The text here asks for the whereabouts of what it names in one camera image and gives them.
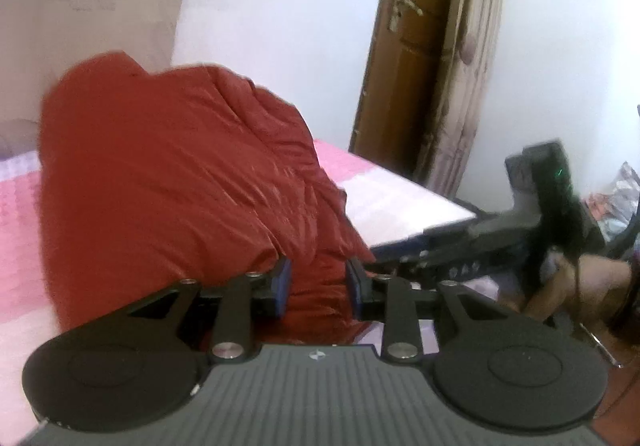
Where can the brown wooden door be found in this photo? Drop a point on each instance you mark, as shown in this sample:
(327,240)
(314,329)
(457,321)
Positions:
(399,82)

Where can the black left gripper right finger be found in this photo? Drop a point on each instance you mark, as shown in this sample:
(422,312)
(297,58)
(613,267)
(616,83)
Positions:
(492,365)

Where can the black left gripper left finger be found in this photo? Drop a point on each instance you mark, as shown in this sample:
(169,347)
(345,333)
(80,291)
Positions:
(142,362)

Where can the floral beige curtain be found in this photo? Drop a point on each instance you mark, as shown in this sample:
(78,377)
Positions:
(85,1)

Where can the pink white bed sheet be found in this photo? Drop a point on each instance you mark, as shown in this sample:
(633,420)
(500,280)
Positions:
(381,205)

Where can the red puffer jacket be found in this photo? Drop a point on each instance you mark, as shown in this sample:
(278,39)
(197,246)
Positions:
(196,173)

